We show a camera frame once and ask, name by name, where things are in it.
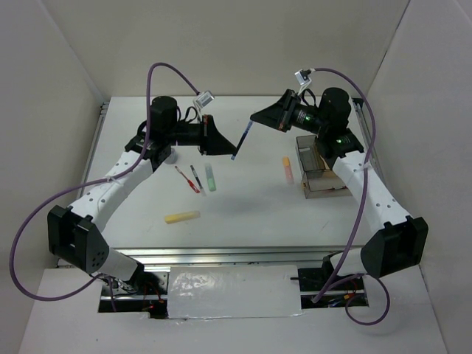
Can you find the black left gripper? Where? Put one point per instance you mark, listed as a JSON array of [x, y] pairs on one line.
[[211, 142]]

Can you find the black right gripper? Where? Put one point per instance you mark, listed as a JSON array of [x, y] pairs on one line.
[[279, 115]]

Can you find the blue gel pen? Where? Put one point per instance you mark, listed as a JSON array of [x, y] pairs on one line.
[[242, 139]]

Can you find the red gel pen horizontal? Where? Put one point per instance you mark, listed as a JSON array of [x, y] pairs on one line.
[[343, 189]]

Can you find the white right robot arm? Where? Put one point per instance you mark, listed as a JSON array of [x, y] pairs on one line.
[[398, 239]]

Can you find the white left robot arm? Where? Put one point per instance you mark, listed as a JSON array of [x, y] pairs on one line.
[[75, 231]]

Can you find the green highlighter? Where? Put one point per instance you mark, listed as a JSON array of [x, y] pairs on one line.
[[210, 177]]

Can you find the black red pen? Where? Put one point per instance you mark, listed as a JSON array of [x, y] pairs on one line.
[[197, 179]]

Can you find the red pen angled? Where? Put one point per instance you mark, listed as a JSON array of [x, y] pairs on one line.
[[191, 184]]

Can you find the orange pink highlighter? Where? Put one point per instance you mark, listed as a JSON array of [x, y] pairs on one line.
[[288, 171]]

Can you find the smoky plastic desk organizer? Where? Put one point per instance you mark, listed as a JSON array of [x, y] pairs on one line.
[[316, 175]]

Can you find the yellow highlighter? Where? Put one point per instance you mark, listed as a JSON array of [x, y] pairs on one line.
[[180, 217]]

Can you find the white front cover plate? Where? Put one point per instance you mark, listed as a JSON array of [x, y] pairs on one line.
[[218, 292]]

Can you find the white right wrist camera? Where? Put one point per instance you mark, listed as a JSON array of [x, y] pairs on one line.
[[303, 77]]

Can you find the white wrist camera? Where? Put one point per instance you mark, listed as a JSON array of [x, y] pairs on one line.
[[303, 77], [202, 100]]

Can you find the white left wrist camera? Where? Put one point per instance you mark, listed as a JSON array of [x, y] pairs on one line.
[[202, 100]]

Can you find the right side aluminium rail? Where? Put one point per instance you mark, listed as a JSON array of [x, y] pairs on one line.
[[365, 126]]

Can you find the aluminium table edge rail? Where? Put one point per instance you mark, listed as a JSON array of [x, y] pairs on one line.
[[228, 256]]

